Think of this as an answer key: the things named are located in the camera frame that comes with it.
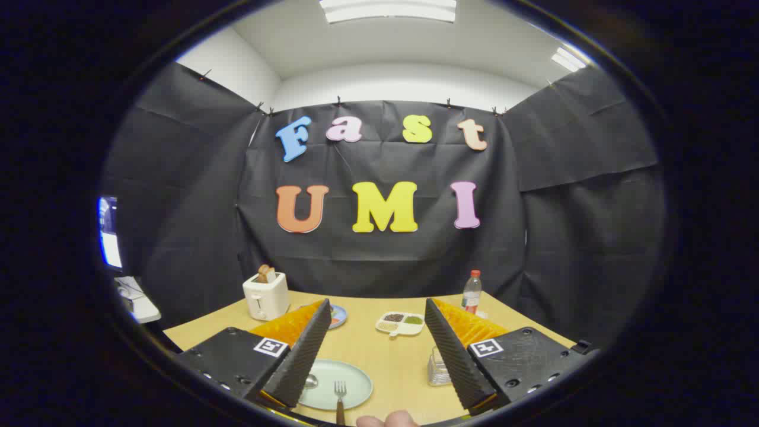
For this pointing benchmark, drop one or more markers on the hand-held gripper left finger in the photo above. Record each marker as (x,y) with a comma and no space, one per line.
(302,362)

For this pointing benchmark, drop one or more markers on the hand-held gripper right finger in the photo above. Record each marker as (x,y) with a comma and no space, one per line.
(456,356)

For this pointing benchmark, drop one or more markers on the perforated metal basket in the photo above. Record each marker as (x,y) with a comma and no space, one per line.
(437,370)

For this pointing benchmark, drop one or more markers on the pale green plate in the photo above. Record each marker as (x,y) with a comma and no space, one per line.
(350,379)

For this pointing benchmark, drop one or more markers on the pile of green beans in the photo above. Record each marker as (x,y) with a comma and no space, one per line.
(413,319)

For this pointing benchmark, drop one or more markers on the blue plate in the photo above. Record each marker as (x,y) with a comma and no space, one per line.
(339,316)

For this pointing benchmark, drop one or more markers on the clear water bottle red cap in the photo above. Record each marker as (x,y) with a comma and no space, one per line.
(471,296)

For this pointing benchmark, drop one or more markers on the white divided dish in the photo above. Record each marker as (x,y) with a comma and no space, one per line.
(400,327)

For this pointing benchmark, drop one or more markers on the white toaster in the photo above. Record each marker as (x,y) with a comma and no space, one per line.
(267,299)

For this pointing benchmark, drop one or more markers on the pile of red beans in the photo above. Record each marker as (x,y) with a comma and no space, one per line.
(394,317)

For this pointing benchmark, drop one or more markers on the pile of pale soybeans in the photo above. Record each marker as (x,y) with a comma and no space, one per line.
(387,326)

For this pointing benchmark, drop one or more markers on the toasted bread slice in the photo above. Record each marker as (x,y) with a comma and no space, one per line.
(265,274)

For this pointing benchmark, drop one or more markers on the black backdrop cloth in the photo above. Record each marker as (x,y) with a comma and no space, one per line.
(379,261)

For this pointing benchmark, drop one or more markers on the black table clamp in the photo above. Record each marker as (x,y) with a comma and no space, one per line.
(582,346)

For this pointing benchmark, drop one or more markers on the white side stand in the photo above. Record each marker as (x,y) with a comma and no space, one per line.
(139,302)

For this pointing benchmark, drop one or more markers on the computer monitor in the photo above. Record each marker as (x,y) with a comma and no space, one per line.
(109,237)

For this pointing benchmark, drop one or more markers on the small ceiling light panel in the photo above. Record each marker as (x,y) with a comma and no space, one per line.
(569,59)

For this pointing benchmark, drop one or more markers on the wide ceiling light panel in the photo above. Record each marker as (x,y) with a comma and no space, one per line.
(388,10)

